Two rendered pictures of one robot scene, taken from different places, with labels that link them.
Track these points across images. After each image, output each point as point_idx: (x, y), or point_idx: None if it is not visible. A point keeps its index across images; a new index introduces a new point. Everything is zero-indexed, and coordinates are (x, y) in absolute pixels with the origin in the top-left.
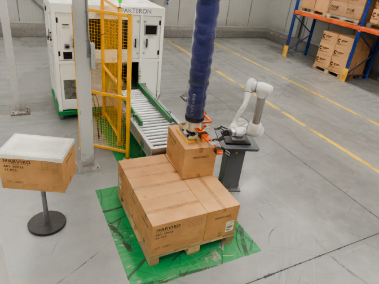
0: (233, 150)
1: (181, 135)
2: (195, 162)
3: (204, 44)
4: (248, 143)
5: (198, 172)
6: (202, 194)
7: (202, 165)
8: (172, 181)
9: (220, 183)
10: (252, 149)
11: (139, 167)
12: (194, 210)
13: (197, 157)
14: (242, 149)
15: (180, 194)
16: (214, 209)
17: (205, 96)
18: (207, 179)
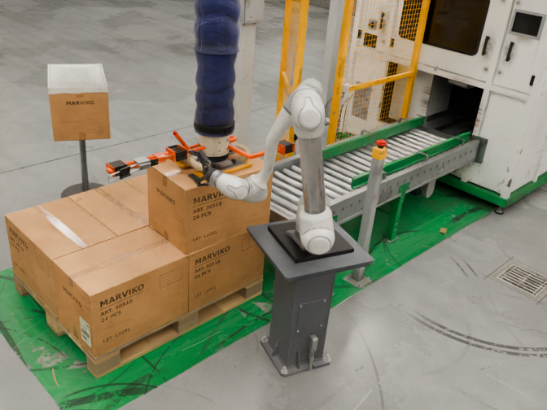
0: (260, 247)
1: None
2: (159, 200)
3: None
4: (292, 255)
5: (165, 228)
6: (107, 249)
7: (169, 219)
8: (137, 215)
9: (158, 266)
10: (277, 267)
11: None
12: (54, 245)
13: (161, 193)
14: (266, 253)
15: (98, 228)
16: (63, 266)
17: (207, 78)
18: (164, 250)
